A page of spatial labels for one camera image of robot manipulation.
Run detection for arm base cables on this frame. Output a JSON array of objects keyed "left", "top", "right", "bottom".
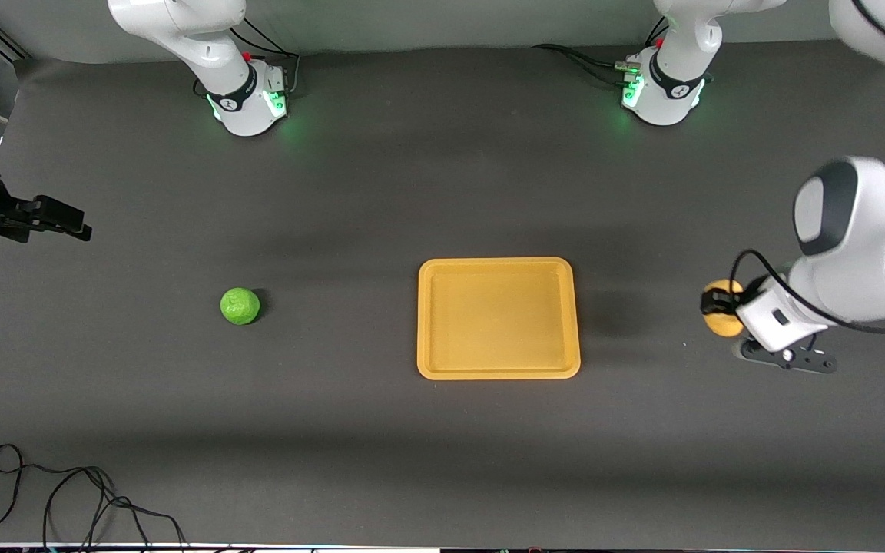
[
  {"left": 194, "top": 17, "right": 302, "bottom": 101},
  {"left": 532, "top": 15, "right": 670, "bottom": 87}
]

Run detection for yellow plastic tray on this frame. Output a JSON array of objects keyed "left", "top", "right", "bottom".
[{"left": 416, "top": 257, "right": 582, "bottom": 381}]

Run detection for thin black loose cable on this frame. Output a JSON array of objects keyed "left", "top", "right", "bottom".
[{"left": 0, "top": 444, "right": 190, "bottom": 553}]

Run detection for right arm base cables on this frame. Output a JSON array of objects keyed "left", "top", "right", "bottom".
[{"left": 194, "top": 17, "right": 302, "bottom": 101}]

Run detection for yellow potato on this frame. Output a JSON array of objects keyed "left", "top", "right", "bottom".
[{"left": 701, "top": 280, "right": 745, "bottom": 339}]

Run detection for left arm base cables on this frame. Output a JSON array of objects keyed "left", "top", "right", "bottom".
[{"left": 532, "top": 15, "right": 670, "bottom": 87}]

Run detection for green apple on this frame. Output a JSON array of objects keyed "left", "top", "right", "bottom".
[{"left": 220, "top": 287, "right": 261, "bottom": 326}]

